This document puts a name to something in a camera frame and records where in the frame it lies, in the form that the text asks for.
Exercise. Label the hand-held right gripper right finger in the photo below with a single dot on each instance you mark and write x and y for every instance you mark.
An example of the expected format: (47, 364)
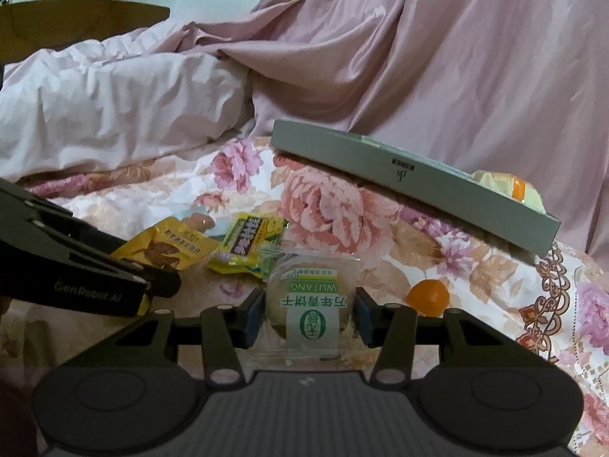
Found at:
(364, 316)

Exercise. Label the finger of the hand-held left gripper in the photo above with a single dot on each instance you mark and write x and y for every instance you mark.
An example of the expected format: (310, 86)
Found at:
(71, 233)

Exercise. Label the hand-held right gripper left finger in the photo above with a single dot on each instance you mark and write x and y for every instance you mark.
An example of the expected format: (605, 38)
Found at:
(255, 316)

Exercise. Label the clear round cookie packet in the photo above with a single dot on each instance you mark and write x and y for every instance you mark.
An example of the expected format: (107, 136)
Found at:
(309, 304)

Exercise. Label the yellow and black snack packet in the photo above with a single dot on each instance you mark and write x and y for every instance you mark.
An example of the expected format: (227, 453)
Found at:
(247, 240)

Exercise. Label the gold snack packet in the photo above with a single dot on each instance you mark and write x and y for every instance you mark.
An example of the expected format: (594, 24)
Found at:
(161, 243)

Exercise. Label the light blue snack packet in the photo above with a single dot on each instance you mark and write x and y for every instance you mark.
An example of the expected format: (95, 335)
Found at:
(200, 221)

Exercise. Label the grey cardboard box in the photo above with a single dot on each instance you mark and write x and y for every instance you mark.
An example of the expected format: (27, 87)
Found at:
(380, 166)

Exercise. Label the yellow orange wafer packet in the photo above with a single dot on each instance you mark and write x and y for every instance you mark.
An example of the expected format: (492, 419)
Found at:
(504, 186)

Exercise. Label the orange jelly cup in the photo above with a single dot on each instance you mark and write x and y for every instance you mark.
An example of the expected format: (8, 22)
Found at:
(428, 297)

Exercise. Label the floral bed sheet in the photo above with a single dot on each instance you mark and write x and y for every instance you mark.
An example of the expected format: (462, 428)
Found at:
(333, 209)

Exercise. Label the pale pink duvet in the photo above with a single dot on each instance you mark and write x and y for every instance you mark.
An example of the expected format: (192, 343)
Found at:
(119, 104)

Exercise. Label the wooden headboard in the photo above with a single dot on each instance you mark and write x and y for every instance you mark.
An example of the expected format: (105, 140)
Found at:
(71, 24)

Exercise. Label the pink crumpled quilt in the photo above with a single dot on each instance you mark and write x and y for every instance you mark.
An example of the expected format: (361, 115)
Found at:
(428, 57)

